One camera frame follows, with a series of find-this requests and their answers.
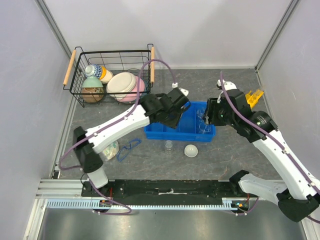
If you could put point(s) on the cream white plate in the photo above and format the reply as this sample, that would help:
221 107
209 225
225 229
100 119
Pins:
120 85

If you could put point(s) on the pink plate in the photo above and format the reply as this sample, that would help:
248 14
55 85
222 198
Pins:
132 96

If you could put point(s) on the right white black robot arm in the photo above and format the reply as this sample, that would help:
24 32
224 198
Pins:
299 194

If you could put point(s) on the small glass reagent bottle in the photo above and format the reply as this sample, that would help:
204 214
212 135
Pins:
111 151

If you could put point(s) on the brown ceramic bowl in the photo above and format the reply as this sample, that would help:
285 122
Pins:
92 94

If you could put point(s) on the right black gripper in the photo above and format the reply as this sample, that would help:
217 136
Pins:
212 106

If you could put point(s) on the small clear glass dish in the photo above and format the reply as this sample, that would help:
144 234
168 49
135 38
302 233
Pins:
168 146

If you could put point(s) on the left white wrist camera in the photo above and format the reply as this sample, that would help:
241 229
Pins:
183 91

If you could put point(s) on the yellow white bowl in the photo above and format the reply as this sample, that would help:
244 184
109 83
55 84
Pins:
106 75

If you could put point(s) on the clear glass funnel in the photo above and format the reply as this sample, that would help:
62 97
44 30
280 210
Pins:
200 113

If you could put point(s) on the blue white patterned bowl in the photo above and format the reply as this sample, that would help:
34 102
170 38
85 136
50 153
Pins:
93 70

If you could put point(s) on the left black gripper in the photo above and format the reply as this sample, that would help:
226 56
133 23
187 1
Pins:
173 123

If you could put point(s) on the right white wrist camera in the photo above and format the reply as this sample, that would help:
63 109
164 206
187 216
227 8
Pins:
228 85

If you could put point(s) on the black wire dish basket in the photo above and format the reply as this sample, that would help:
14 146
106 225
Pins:
117 61

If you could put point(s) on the blue plastic divided bin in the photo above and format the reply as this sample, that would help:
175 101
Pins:
187 129

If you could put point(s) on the yellow test tube rack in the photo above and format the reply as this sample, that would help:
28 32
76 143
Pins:
252 98

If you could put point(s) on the mint green bowl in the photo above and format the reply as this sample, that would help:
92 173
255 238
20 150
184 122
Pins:
92 82

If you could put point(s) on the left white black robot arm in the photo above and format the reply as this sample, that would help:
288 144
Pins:
164 108

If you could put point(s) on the clear glass beaker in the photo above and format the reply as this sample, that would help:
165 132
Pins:
204 128

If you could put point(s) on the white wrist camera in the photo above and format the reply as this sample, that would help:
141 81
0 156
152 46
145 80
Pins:
228 85
183 91

